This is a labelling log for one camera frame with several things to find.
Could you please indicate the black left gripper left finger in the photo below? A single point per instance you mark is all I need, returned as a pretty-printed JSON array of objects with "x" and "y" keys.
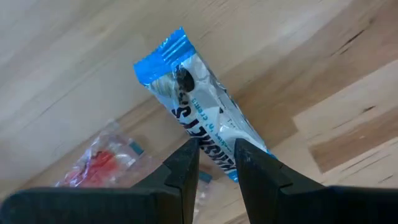
[{"x": 109, "y": 205}]

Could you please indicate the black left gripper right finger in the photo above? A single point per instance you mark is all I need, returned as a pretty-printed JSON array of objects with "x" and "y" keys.
[{"x": 295, "y": 202}]

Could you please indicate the Hershey's cookies and creme bar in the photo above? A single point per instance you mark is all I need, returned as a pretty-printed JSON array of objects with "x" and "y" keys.
[{"x": 202, "y": 105}]

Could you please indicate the clear bag with red candy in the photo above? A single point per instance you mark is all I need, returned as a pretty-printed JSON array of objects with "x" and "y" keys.
[{"x": 102, "y": 158}]

